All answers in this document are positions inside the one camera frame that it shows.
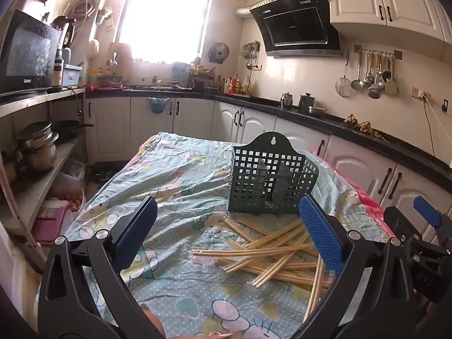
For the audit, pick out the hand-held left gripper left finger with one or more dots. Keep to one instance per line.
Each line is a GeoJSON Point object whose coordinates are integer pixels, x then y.
{"type": "Point", "coordinates": [136, 233]}

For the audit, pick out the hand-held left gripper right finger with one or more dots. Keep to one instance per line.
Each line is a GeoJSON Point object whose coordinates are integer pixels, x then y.
{"type": "Point", "coordinates": [321, 233]}

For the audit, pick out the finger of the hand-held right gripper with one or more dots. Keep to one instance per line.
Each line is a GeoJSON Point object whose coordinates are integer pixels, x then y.
{"type": "Point", "coordinates": [399, 222]}
{"type": "Point", "coordinates": [427, 212]}

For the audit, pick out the dark green plastic utensil basket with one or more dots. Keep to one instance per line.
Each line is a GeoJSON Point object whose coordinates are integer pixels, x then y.
{"type": "Point", "coordinates": [272, 183]}

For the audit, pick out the bunch of wooden chopsticks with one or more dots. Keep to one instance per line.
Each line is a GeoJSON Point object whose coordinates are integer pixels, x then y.
{"type": "Point", "coordinates": [247, 251]}

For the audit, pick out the pink blanket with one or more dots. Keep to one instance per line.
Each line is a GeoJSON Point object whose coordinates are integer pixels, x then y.
{"type": "Point", "coordinates": [367, 201]}

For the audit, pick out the cartoon-print bedsheet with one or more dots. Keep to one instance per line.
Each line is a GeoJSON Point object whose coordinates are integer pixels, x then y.
{"type": "Point", "coordinates": [183, 183]}

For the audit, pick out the black kitchen countertop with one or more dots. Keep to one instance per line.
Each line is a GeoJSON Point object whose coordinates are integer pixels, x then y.
{"type": "Point", "coordinates": [406, 141]}

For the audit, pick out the bag of oranges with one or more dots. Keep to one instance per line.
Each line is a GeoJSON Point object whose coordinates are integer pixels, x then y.
{"type": "Point", "coordinates": [69, 197]}

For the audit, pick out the pink plastic box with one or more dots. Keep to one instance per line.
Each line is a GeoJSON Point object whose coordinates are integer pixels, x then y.
{"type": "Point", "coordinates": [51, 224]}

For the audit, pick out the ginger roots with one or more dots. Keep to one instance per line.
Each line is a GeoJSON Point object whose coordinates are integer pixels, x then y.
{"type": "Point", "coordinates": [363, 126]}

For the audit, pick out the black frying pan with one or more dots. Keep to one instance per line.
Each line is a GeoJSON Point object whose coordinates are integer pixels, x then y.
{"type": "Point", "coordinates": [69, 127]}

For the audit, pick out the blue hanging bin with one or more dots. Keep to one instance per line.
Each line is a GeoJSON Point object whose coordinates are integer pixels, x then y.
{"type": "Point", "coordinates": [157, 105]}

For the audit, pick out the pale green spatula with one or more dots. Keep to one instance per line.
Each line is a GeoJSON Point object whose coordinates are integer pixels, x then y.
{"type": "Point", "coordinates": [391, 84]}

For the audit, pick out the stack of steel pots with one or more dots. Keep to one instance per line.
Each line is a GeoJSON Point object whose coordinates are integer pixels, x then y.
{"type": "Point", "coordinates": [37, 144]}

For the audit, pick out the steel ladle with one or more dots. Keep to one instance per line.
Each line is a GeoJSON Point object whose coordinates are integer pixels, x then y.
{"type": "Point", "coordinates": [357, 83]}
{"type": "Point", "coordinates": [374, 90]}

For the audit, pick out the steel kettle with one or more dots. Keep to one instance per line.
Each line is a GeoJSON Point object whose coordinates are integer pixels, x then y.
{"type": "Point", "coordinates": [286, 101]}

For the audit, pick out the metal shelf unit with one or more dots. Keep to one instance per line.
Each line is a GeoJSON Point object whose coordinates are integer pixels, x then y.
{"type": "Point", "coordinates": [39, 99]}

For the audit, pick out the light blue storage box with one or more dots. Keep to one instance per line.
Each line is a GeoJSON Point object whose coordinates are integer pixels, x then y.
{"type": "Point", "coordinates": [72, 76]}

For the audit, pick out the dark glass bottle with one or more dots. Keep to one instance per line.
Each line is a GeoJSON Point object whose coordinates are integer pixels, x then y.
{"type": "Point", "coordinates": [58, 70]}

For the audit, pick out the black microwave oven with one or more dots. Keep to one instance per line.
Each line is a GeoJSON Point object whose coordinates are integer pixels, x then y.
{"type": "Point", "coordinates": [28, 53]}

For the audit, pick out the black range hood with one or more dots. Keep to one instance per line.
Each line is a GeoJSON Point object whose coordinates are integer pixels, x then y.
{"type": "Point", "coordinates": [293, 24]}

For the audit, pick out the black electric kettle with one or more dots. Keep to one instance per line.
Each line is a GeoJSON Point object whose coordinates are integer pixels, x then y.
{"type": "Point", "coordinates": [65, 31]}

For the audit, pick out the bright window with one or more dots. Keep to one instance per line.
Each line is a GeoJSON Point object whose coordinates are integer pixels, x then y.
{"type": "Point", "coordinates": [162, 17]}

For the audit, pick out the wall socket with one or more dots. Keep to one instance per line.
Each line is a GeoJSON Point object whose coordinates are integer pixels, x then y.
{"type": "Point", "coordinates": [421, 93]}

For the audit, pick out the wall utensil rail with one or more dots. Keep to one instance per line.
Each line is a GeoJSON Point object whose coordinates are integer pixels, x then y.
{"type": "Point", "coordinates": [378, 52]}

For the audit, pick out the round wall fan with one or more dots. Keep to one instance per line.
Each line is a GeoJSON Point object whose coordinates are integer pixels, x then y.
{"type": "Point", "coordinates": [218, 53]}

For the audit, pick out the white wall cabinets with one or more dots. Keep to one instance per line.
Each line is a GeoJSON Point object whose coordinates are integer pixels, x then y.
{"type": "Point", "coordinates": [388, 0]}

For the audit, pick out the aluminium exhaust duct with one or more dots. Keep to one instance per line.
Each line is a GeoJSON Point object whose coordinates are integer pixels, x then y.
{"type": "Point", "coordinates": [254, 5]}

